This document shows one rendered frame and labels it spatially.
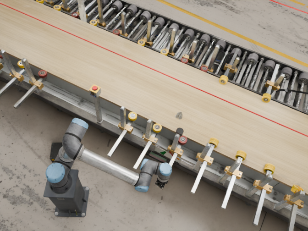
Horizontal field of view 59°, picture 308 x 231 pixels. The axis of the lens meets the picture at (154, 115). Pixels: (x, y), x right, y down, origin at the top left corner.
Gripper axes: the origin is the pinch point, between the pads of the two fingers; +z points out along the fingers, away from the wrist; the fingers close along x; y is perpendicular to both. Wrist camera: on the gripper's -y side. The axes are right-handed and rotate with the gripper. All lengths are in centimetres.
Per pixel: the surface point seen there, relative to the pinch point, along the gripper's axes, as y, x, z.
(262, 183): -30, 70, -21
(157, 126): -41.8, -25.3, -9.0
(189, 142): -52, 5, 10
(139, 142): -29.9, -36.3, 12.3
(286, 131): -98, 82, -9
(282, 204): -30, 95, -3
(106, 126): -30, -72, 12
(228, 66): -139, 8, -16
